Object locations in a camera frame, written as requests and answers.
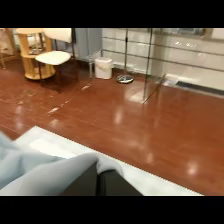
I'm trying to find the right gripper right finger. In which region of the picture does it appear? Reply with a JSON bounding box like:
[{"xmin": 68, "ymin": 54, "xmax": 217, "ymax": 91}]
[{"xmin": 99, "ymin": 169, "xmax": 143, "ymax": 196}]

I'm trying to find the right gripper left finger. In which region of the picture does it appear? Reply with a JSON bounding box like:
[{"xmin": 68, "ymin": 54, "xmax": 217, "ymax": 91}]
[{"xmin": 60, "ymin": 162, "xmax": 99, "ymax": 196}]

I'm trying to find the light grey T-shirt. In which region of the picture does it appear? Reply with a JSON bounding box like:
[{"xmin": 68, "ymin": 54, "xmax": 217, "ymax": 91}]
[{"xmin": 0, "ymin": 131, "xmax": 125, "ymax": 196}]

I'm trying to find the chrome stand with round base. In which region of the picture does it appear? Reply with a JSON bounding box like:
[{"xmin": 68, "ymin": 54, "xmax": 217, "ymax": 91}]
[{"xmin": 115, "ymin": 28, "xmax": 135, "ymax": 85}]

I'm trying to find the white waste bin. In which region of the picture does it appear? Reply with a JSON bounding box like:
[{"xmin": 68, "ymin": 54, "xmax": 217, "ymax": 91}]
[{"xmin": 94, "ymin": 56, "xmax": 115, "ymax": 81}]

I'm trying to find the round wooden shelf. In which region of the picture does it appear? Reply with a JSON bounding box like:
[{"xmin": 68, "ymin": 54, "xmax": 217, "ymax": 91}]
[{"xmin": 14, "ymin": 28, "xmax": 57, "ymax": 81}]

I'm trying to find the white chair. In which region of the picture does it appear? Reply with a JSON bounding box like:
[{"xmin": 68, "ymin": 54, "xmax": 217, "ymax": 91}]
[{"xmin": 34, "ymin": 28, "xmax": 77, "ymax": 95}]

